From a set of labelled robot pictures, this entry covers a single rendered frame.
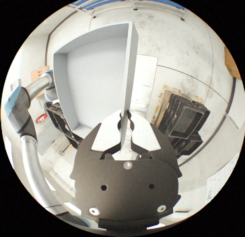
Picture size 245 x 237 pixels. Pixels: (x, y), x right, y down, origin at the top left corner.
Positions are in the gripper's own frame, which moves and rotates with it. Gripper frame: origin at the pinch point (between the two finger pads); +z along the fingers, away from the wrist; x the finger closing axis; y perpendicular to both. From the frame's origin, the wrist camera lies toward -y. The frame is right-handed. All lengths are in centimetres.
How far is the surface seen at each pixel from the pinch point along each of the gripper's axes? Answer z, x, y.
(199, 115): 32, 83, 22
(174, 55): 92, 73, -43
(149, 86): 35.1, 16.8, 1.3
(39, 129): 92, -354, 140
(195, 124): 30, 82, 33
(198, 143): 21, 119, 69
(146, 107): 35.1, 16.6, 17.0
